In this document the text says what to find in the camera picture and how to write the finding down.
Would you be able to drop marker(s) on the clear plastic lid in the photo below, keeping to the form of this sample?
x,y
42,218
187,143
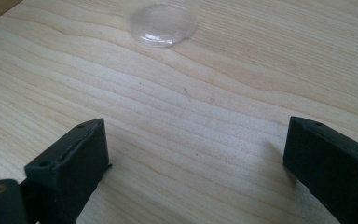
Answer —
x,y
163,25

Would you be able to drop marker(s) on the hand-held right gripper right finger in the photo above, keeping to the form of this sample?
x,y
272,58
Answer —
x,y
332,161

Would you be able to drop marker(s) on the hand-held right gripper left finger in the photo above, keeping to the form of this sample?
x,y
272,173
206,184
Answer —
x,y
74,165

